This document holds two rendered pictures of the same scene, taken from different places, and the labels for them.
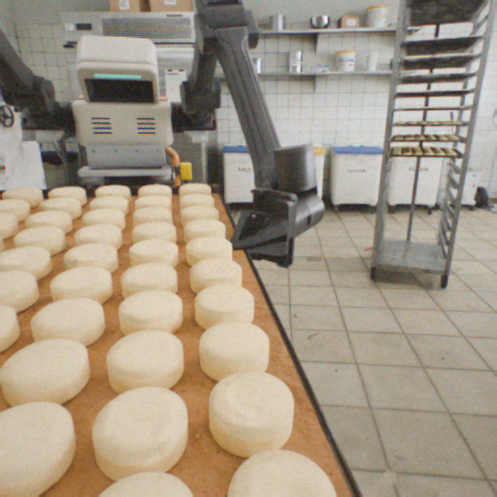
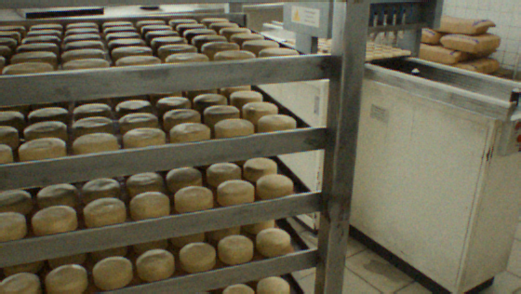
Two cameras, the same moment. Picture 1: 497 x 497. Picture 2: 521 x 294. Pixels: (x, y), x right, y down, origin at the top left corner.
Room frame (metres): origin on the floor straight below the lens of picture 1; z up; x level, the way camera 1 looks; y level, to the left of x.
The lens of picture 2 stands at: (3.07, -0.48, 1.35)
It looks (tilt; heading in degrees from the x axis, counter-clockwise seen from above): 22 degrees down; 231
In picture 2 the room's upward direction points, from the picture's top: 1 degrees clockwise
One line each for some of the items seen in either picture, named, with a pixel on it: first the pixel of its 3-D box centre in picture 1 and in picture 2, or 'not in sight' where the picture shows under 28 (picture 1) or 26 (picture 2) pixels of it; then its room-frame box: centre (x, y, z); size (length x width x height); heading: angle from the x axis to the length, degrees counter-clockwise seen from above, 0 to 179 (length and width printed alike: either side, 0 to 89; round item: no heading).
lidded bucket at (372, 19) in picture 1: (376, 18); not in sight; (5.15, -1.37, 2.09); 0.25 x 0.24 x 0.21; 176
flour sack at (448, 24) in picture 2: not in sight; (458, 24); (-2.24, -3.38, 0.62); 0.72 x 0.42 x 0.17; 92
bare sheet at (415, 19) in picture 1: (442, 14); not in sight; (2.87, -1.15, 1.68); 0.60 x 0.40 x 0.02; 161
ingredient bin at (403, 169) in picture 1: (409, 178); not in sight; (4.91, -1.87, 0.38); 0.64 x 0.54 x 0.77; 173
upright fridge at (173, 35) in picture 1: (150, 121); not in sight; (4.99, 1.18, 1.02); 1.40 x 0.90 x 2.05; 86
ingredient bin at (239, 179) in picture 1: (246, 177); not in sight; (5.05, 0.08, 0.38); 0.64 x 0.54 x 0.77; 179
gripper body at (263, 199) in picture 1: (281, 222); not in sight; (0.55, -0.04, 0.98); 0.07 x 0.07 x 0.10; 57
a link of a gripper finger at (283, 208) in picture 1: (253, 230); not in sight; (0.49, 0.00, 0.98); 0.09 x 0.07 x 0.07; 147
